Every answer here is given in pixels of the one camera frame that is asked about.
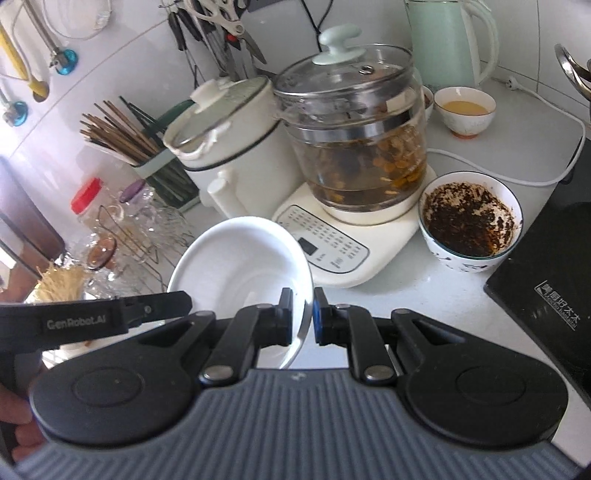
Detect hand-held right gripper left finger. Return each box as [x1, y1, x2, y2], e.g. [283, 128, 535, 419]
[137, 288, 294, 387]

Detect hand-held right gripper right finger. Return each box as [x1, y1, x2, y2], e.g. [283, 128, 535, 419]
[314, 287, 466, 387]

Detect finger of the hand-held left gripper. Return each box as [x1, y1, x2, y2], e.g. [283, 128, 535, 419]
[122, 290, 193, 333]

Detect plain white bowl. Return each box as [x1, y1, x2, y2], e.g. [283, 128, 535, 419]
[166, 216, 314, 370]

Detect person's left hand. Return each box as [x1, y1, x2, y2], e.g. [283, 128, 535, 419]
[0, 382, 48, 463]

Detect white kettle base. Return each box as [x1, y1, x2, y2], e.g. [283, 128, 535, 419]
[272, 164, 438, 290]

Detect cluster of glass cups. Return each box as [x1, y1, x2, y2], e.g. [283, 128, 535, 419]
[76, 182, 192, 291]

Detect dark brown cutting board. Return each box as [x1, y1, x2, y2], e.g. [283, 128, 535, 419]
[0, 156, 66, 280]

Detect chopstick holder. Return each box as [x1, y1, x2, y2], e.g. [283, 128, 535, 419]
[133, 99, 202, 214]

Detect red-lidded plastic jar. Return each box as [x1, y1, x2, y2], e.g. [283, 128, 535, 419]
[69, 177, 122, 228]

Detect white electric pot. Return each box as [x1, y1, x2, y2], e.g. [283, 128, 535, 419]
[163, 76, 302, 219]

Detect bundle of chopsticks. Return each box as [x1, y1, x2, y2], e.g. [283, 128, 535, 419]
[79, 95, 161, 168]

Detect bowl of tea dregs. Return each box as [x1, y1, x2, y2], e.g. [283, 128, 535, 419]
[417, 170, 524, 274]

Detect glass health kettle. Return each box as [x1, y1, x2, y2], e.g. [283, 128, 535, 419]
[272, 25, 428, 214]

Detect glass pot lid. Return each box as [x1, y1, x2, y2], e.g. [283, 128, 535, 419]
[163, 76, 272, 161]

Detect blue suction hook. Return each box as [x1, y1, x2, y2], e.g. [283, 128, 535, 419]
[0, 100, 29, 127]
[48, 48, 79, 76]

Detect black induction cooker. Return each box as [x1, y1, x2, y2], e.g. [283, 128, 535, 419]
[483, 136, 591, 385]

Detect cup of yellow liquid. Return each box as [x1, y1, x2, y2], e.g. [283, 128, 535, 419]
[433, 86, 498, 140]

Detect hanging kitchen utensils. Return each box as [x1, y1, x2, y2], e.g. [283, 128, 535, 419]
[159, 0, 269, 82]

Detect kitchen scissors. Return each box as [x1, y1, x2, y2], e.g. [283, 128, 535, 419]
[184, 0, 269, 66]

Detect mint electric kettle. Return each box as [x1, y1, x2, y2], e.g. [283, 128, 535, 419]
[403, 0, 501, 94]

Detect steel pot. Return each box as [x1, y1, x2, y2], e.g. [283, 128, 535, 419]
[553, 43, 591, 101]

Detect wire cup rack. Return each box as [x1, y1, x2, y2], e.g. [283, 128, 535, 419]
[69, 185, 195, 297]

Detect white power cable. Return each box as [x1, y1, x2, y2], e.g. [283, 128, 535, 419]
[427, 76, 587, 188]

